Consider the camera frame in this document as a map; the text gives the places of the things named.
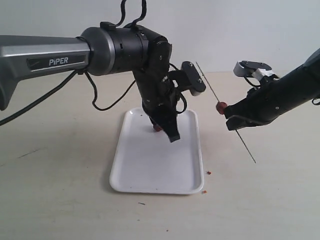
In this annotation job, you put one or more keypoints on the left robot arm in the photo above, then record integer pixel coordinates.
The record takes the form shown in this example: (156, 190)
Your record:
(98, 51)

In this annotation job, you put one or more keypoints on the white rectangular tray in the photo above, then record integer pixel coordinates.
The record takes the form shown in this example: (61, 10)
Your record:
(146, 162)

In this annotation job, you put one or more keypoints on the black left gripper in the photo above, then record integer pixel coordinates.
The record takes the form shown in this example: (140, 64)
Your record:
(159, 100)

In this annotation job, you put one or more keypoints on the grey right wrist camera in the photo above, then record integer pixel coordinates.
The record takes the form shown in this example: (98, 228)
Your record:
(260, 71)

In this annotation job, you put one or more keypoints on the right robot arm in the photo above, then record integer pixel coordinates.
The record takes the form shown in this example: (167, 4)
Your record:
(274, 95)

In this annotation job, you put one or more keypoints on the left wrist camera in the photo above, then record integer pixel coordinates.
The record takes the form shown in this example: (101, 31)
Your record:
(188, 79)

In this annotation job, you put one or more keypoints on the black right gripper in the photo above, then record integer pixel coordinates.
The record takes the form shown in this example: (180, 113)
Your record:
(259, 106)

